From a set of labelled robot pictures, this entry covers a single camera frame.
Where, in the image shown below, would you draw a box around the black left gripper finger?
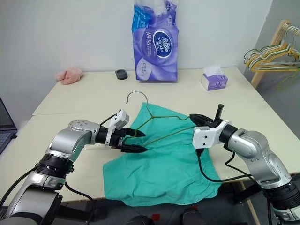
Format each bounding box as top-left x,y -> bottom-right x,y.
120,143 -> 149,154
126,128 -> 147,138

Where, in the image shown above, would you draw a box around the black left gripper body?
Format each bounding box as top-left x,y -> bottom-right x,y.
109,127 -> 129,150

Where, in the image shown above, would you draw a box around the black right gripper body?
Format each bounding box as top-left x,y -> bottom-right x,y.
199,115 -> 223,129

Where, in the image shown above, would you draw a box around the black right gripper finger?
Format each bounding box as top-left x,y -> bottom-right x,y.
215,104 -> 225,123
189,113 -> 204,127

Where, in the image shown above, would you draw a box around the green shorts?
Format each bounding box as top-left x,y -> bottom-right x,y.
102,102 -> 222,207

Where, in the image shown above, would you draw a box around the purple white tissue box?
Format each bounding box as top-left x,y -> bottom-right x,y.
201,66 -> 229,91

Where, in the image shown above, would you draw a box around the black round tape roll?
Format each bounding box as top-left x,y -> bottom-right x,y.
115,69 -> 129,81

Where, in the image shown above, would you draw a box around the dark rounded shape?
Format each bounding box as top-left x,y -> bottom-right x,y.
180,209 -> 208,225
130,215 -> 153,225

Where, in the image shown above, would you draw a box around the wooden clothes rack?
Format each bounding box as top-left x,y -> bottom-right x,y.
250,19 -> 300,86

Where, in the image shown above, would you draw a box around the pink fluffy cloth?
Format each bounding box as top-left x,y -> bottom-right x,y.
54,67 -> 85,85

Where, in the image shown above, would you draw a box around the purple tissue multipack bag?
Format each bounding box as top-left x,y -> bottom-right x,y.
130,0 -> 180,83

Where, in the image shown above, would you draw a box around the wooden table leg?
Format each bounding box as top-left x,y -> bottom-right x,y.
238,180 -> 261,225

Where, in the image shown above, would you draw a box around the dark laptop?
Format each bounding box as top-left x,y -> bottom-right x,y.
0,96 -> 18,155

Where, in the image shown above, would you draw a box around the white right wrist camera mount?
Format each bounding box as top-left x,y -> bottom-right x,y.
192,120 -> 233,150

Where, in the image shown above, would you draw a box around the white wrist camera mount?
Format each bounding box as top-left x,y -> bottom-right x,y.
192,120 -> 233,150
105,109 -> 131,148

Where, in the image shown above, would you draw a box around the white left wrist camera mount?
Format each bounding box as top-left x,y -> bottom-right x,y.
105,109 -> 131,148

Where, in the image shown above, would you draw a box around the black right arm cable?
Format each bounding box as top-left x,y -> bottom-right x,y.
195,146 -> 255,183

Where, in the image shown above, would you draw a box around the dark green wire hanger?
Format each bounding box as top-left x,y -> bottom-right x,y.
243,42 -> 300,68

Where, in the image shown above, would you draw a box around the light green wire hanger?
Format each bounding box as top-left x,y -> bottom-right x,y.
276,35 -> 300,91

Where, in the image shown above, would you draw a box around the black metal frame bar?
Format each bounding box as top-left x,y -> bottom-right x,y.
229,184 -> 261,205

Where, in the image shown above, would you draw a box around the yellow wire hanger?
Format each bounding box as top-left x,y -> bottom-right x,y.
245,22 -> 300,71

